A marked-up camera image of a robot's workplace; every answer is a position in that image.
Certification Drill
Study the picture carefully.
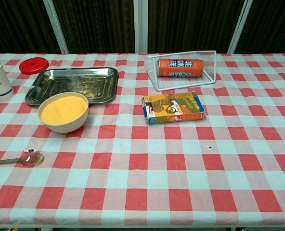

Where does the metal spoon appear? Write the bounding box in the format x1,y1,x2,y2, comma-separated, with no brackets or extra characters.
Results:
0,152,45,167

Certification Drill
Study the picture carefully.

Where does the beige round bowl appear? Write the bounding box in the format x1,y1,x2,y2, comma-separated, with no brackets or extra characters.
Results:
38,92,90,134

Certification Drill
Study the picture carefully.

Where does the colourful printed carton box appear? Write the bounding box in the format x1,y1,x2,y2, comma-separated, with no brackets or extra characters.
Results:
141,91,207,126

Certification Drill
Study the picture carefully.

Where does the red white checkered tablecloth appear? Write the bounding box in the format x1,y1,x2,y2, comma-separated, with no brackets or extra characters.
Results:
0,52,285,229

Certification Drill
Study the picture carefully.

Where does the orange soda can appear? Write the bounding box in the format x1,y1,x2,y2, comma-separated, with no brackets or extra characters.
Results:
157,58,204,78

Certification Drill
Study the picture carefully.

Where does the stainless steel tray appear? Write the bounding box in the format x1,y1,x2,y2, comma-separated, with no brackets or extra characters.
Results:
25,67,119,106

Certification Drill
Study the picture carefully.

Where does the dark brown curtain panel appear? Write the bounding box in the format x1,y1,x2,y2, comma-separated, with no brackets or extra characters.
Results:
147,0,245,54
235,0,285,54
52,0,136,54
0,0,63,54

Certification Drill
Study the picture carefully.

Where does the red round lid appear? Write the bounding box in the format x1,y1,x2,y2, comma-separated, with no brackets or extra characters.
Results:
19,57,50,75

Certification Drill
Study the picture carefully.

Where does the white wire mesh basket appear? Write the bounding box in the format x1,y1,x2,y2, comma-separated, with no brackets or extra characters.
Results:
143,50,217,92

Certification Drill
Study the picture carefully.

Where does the white partition post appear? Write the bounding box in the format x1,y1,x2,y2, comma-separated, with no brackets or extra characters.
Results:
133,0,149,54
42,0,69,54
227,0,254,54

